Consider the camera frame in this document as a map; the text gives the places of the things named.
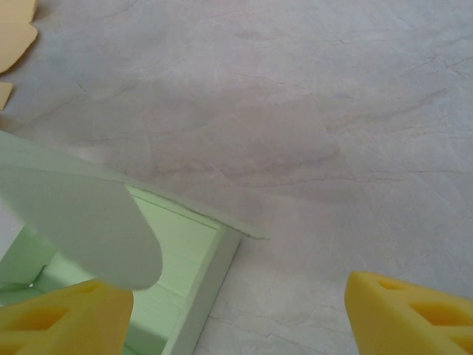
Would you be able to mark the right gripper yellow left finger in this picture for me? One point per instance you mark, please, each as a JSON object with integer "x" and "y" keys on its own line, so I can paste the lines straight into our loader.
{"x": 74, "y": 318}

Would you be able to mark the green paper box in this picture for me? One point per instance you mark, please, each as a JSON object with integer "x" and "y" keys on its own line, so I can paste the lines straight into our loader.
{"x": 184, "y": 259}

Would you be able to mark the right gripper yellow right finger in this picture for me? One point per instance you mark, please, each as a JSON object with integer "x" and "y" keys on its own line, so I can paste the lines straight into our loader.
{"x": 388, "y": 318}

